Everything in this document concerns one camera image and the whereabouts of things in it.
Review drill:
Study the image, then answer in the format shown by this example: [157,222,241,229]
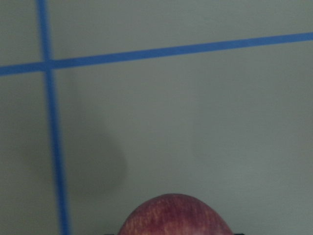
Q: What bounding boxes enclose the red apple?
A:
[118,193,233,235]

